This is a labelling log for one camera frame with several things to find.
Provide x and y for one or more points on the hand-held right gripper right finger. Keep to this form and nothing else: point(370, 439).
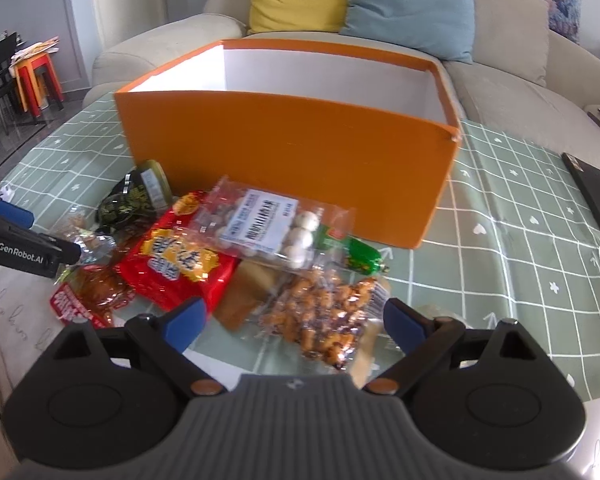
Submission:
point(402, 321)

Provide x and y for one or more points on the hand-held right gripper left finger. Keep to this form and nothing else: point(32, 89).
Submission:
point(187, 321)

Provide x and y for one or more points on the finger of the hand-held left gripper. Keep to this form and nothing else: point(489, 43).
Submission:
point(12, 214)

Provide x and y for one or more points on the red snack packet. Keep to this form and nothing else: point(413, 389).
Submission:
point(180, 260)

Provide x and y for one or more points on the brown tofu snack packet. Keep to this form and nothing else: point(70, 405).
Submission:
point(242, 292)

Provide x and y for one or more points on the green candy packet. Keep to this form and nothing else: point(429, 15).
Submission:
point(360, 255)

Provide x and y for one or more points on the clear packet of peanuts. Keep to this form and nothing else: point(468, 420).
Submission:
point(320, 310)

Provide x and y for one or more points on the red-label chicken snack packet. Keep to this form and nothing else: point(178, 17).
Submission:
point(97, 287)

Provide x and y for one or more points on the dark green snack packet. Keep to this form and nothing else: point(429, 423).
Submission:
point(130, 195)

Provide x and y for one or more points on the clear packet of white balls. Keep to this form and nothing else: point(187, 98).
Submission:
point(260, 225)

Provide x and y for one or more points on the orange cardboard box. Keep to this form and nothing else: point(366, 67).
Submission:
point(280, 150)

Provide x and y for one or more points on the white printed cloth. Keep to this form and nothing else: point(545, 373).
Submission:
point(10, 320)

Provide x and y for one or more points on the red and orange stool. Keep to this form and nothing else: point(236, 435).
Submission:
point(37, 82)

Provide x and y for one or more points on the stack of papers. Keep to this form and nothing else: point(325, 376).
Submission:
point(32, 50)

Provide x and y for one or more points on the black notebook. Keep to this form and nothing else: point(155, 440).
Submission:
point(597, 195)

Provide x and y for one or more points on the beige sofa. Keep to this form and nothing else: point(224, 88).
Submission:
point(505, 105)

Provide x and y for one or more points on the light blue pillow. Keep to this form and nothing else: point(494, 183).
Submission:
point(410, 7)

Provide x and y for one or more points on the blue patterned pillow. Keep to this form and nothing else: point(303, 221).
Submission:
point(555, 0)

